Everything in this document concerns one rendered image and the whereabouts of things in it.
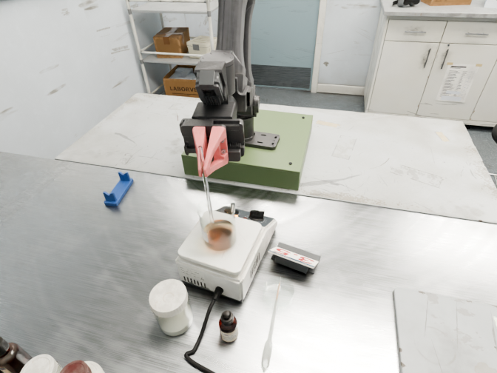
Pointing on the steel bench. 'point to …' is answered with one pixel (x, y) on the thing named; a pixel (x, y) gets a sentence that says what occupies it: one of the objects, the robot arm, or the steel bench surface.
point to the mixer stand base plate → (444, 333)
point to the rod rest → (118, 190)
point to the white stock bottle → (82, 367)
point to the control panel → (251, 220)
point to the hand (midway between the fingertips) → (203, 169)
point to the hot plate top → (245, 227)
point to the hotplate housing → (193, 271)
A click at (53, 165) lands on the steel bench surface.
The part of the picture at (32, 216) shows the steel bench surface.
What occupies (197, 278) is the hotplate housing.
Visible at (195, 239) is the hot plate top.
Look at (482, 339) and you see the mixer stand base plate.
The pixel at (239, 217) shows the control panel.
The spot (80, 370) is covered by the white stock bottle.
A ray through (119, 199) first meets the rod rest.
